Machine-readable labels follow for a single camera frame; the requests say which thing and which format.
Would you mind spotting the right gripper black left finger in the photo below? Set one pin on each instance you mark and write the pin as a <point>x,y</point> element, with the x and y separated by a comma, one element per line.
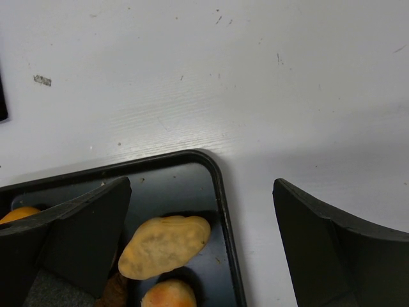
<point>75,240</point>

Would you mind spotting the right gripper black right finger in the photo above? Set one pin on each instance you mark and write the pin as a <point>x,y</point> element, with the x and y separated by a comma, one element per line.
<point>336,258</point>

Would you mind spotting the orange donut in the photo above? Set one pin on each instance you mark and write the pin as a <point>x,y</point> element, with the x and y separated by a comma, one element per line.
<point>19,213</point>

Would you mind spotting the oblong tan bread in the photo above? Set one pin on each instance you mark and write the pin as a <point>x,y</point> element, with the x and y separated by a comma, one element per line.
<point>163,244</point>

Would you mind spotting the brown chocolate croissant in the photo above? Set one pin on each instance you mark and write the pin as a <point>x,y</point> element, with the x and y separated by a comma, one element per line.
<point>115,293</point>

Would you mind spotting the round golden bun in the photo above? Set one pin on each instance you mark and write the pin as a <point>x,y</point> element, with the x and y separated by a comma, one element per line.
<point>170,293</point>

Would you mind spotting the black placemat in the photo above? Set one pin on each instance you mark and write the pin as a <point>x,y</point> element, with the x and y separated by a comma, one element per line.
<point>3,106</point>

